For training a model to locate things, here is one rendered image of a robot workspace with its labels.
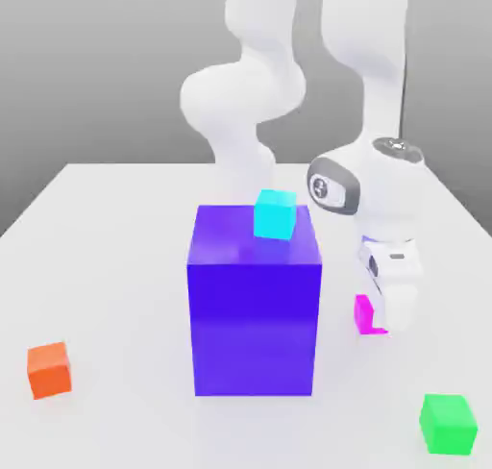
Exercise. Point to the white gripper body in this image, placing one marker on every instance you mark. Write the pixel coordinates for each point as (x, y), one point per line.
(399, 303)

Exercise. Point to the small magenta cube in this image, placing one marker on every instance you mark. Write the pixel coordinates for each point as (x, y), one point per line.
(363, 315)

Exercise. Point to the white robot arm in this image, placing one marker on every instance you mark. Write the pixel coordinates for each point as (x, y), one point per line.
(238, 103)

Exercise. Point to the small green cube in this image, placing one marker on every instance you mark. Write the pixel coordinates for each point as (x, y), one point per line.
(447, 424)

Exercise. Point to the small cyan cube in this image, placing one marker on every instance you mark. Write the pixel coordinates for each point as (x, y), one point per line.
(273, 217)

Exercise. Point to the small orange cube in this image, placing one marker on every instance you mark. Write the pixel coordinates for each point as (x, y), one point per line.
(49, 373)

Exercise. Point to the large purple box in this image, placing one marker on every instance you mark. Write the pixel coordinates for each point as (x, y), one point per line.
(253, 323)

